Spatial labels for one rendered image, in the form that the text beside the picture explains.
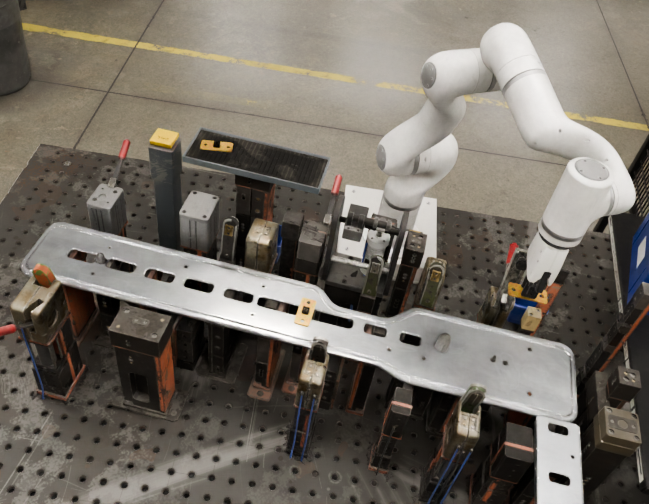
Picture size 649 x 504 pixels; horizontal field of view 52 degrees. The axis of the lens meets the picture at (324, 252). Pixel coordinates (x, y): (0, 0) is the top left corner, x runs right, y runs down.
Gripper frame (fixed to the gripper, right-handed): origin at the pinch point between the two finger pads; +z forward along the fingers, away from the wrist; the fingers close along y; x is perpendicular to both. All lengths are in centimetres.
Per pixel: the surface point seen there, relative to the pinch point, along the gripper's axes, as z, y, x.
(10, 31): 91, -185, -246
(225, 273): 27, -6, -69
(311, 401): 30, 22, -39
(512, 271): 12.0, -15.4, -0.4
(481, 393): 16.3, 18.2, -4.9
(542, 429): 27.4, 15.6, 11.9
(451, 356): 27.4, 2.0, -9.8
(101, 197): 22, -16, -106
